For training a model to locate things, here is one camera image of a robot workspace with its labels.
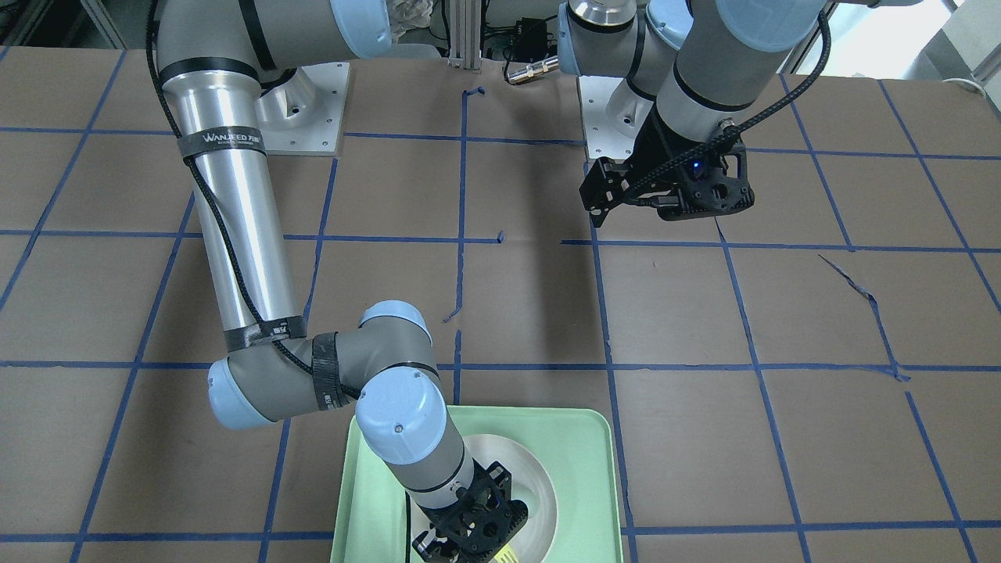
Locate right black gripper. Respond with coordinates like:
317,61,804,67
412,462,528,562

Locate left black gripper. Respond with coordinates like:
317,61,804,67
579,109,755,228

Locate yellow plastic fork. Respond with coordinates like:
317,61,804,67
493,546,521,563

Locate white round plate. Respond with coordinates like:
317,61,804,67
407,434,558,562

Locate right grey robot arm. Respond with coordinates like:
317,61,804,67
145,1,529,562

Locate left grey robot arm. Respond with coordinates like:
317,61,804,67
558,1,831,228

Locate light green tray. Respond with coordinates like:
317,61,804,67
330,406,623,562

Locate gold metal cylinder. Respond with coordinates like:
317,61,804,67
503,55,560,86

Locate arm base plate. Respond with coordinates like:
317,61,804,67
255,62,350,156
578,76,654,163

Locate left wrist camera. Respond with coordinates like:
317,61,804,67
657,143,755,221

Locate black cables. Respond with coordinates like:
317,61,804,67
481,12,564,75

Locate aluminium profile post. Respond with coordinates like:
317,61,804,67
446,1,485,74

